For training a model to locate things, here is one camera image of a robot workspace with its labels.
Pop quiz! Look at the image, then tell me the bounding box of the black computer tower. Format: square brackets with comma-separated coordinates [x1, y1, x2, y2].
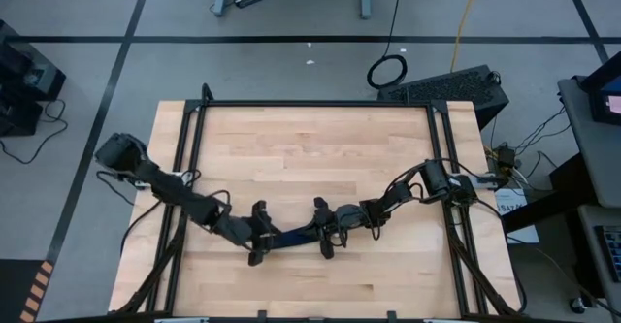
[376, 64, 510, 131]

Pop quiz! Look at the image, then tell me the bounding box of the black aluminium table frame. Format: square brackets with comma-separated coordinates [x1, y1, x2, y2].
[115, 82, 528, 323]

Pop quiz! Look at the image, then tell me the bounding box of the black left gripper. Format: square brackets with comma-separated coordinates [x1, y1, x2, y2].
[246, 199, 282, 268]

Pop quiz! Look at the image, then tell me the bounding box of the black equipment stack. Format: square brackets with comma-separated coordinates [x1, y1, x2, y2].
[0, 19, 68, 138]

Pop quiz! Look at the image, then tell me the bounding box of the black monitor with lit screen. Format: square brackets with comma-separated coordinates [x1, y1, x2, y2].
[581, 50, 621, 126]

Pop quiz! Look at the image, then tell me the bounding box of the black power adapter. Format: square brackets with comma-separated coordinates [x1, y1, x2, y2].
[494, 143, 518, 170]

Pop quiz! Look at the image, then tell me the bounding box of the white printed paper sheet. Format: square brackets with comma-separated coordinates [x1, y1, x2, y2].
[494, 188, 540, 245]

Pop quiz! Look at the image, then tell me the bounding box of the yellow floor cable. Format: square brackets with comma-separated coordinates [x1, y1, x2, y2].
[449, 0, 484, 75]

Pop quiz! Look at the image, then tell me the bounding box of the navy blue towel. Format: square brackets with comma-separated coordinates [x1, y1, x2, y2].
[264, 223, 325, 252]

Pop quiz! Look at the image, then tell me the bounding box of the black coiled floor cable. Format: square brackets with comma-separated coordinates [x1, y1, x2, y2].
[366, 0, 409, 90]

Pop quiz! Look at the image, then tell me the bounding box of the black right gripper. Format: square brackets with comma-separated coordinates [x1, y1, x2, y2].
[312, 196, 341, 261]

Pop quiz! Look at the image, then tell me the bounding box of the grey side table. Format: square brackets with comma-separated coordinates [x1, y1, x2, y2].
[557, 75, 621, 209]

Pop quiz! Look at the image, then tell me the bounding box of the black keyboard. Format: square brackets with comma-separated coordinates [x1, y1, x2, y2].
[594, 224, 621, 284]

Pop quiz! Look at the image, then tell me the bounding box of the black loose floor cable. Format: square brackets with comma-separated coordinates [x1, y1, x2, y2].
[0, 98, 69, 165]

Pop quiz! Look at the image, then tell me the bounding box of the grey low table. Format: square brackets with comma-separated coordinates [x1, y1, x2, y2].
[576, 204, 621, 314]

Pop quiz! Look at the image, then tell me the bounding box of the black orange striped floor mat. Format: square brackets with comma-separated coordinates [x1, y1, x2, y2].
[0, 258, 55, 323]

